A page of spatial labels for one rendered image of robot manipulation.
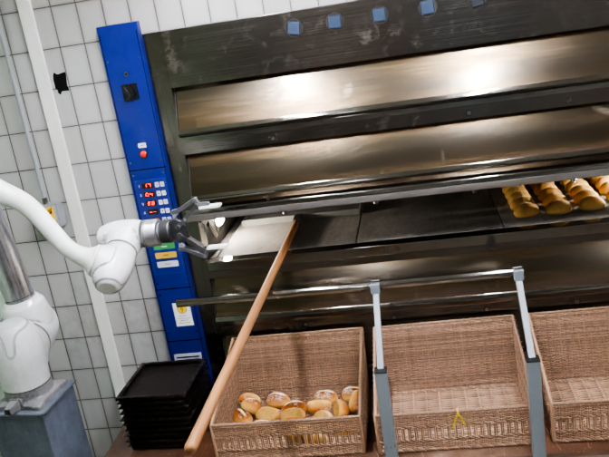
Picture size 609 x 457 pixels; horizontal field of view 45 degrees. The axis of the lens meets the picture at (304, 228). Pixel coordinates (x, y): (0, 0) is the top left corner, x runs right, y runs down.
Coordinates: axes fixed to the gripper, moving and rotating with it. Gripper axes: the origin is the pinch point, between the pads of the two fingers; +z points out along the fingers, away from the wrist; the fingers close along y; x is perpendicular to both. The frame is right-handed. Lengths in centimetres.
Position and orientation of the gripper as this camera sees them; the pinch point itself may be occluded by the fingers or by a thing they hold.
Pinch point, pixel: (221, 225)
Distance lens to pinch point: 236.5
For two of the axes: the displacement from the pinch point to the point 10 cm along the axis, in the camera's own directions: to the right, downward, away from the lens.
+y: 1.5, 9.5, 2.9
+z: 9.8, -1.0, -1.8
